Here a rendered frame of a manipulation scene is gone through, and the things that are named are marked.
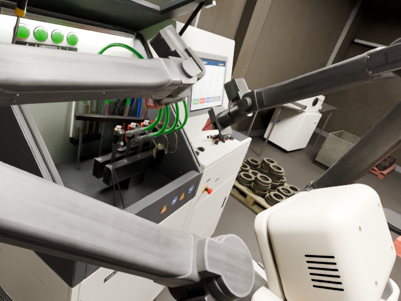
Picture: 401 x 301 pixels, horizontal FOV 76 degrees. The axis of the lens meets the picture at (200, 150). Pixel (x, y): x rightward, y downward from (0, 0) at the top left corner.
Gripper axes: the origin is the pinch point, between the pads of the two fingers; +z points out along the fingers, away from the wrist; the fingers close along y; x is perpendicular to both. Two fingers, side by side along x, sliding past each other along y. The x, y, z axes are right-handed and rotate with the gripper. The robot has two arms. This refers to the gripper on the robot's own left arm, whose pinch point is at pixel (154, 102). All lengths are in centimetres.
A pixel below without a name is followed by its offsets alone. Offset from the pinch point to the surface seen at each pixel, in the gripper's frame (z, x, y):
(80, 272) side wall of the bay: 28, 33, 30
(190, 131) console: 55, 8, -54
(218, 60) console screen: 42, -24, -87
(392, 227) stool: 22, 141, -165
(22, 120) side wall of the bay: 20.0, -10.7, 26.8
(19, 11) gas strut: 4.9, -31.3, 19.6
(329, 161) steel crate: 158, 148, -394
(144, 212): 29.2, 28.8, 4.4
